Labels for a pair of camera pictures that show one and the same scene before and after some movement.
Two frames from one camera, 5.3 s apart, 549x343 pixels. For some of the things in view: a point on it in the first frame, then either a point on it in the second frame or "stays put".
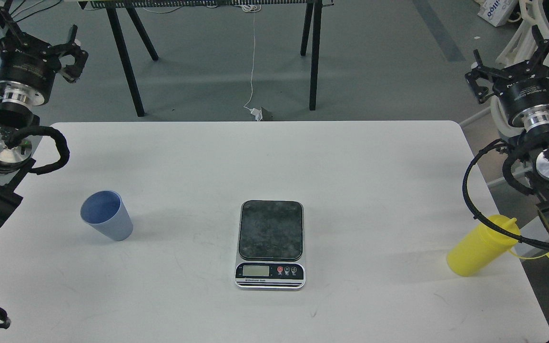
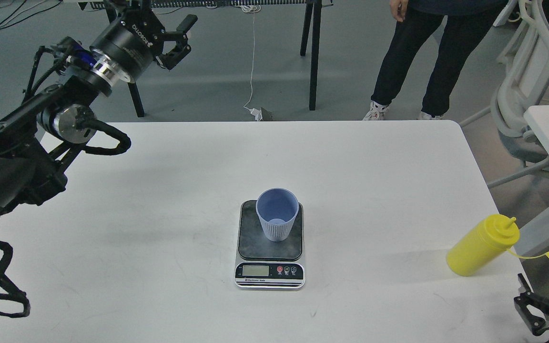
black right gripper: x=530 y=97 -> x=538 y=311
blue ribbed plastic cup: x=105 y=210 -> x=277 y=208
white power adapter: x=258 y=113 stays put
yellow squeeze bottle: x=483 y=247 stays put
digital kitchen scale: x=271 y=246 stays put
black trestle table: x=310 y=36 stays put
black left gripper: x=24 y=69 -> x=129 y=45
